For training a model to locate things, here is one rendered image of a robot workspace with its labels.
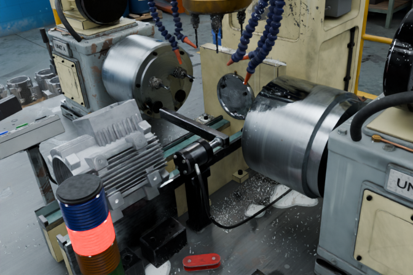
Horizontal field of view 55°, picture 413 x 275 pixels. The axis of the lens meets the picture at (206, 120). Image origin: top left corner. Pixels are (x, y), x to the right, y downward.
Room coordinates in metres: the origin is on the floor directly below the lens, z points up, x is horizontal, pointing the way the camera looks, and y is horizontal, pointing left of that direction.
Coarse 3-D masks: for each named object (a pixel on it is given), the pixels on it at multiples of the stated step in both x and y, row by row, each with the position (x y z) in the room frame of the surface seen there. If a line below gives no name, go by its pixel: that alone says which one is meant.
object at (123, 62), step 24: (120, 48) 1.21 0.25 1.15; (144, 48) 1.15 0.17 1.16; (168, 48) 1.18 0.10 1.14; (120, 72) 1.13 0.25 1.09; (144, 72) 1.11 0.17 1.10; (168, 72) 1.17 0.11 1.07; (192, 72) 1.24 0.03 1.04; (120, 96) 1.14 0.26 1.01; (144, 96) 1.10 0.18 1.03; (168, 96) 1.16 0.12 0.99
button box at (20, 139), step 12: (48, 120) 0.89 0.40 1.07; (60, 120) 0.91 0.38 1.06; (12, 132) 0.84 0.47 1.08; (24, 132) 0.85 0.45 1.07; (36, 132) 0.86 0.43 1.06; (48, 132) 0.88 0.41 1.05; (60, 132) 0.90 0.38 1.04; (0, 144) 0.81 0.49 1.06; (12, 144) 0.82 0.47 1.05; (24, 144) 0.83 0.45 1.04; (0, 156) 0.79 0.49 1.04
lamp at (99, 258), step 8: (112, 248) 0.41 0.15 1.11; (80, 256) 0.39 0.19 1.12; (88, 256) 0.39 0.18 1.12; (96, 256) 0.39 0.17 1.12; (104, 256) 0.39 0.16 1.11; (112, 256) 0.40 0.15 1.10; (80, 264) 0.39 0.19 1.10; (88, 264) 0.39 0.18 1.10; (96, 264) 0.39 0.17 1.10; (104, 264) 0.39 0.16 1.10; (112, 264) 0.40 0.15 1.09; (88, 272) 0.39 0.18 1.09; (96, 272) 0.39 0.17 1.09; (104, 272) 0.39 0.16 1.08
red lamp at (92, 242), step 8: (104, 224) 0.40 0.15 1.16; (72, 232) 0.39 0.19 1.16; (80, 232) 0.39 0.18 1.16; (88, 232) 0.39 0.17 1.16; (96, 232) 0.39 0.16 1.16; (104, 232) 0.40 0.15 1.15; (112, 232) 0.42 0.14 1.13; (72, 240) 0.40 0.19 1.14; (80, 240) 0.39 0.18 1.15; (88, 240) 0.39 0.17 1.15; (96, 240) 0.39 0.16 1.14; (104, 240) 0.40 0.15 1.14; (112, 240) 0.41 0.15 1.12; (80, 248) 0.39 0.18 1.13; (88, 248) 0.39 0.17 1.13; (96, 248) 0.39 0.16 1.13; (104, 248) 0.40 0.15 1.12
